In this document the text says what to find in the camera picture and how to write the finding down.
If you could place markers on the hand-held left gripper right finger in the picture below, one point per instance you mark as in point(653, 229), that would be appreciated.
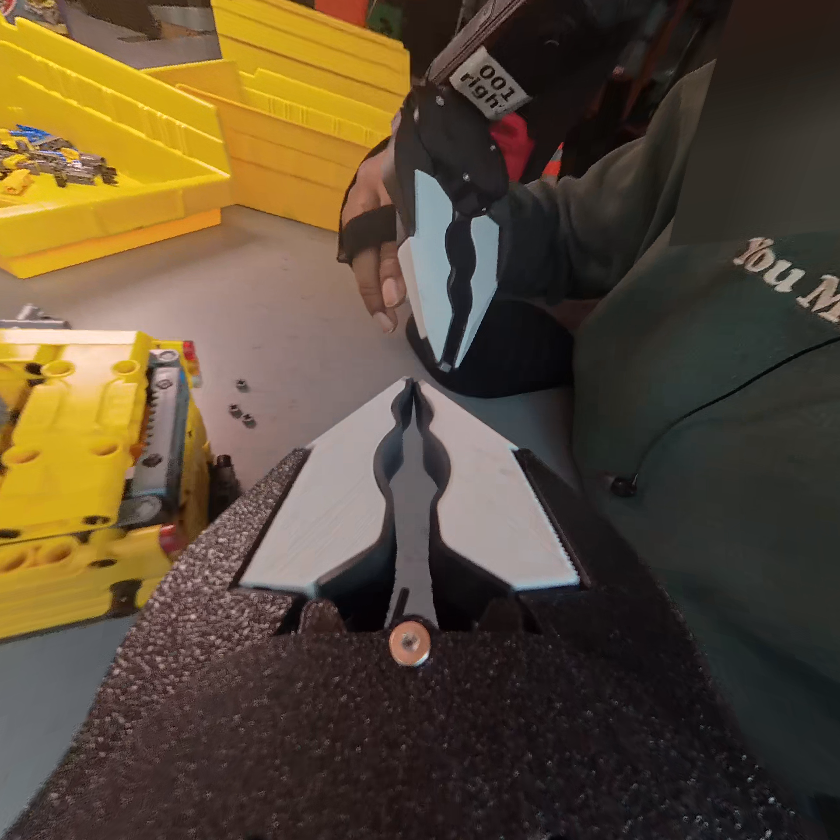
point(505, 518)

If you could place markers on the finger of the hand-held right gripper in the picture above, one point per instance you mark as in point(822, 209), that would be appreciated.
point(485, 262)
point(426, 262)

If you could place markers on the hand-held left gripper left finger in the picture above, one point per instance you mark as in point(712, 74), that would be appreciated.
point(315, 518)

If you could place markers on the yellow lego model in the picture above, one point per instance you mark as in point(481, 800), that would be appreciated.
point(65, 426)

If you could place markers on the person's right forearm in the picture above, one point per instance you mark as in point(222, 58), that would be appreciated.
point(590, 216)

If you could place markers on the pile of mixed lego pieces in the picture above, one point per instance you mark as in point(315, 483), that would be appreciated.
point(59, 164)

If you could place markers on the person's right hand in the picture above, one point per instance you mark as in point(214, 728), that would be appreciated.
point(380, 289)

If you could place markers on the red plastic bin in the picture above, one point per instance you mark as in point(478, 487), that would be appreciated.
point(515, 151)

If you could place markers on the dark rounded object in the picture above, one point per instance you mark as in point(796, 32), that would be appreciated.
point(518, 354)

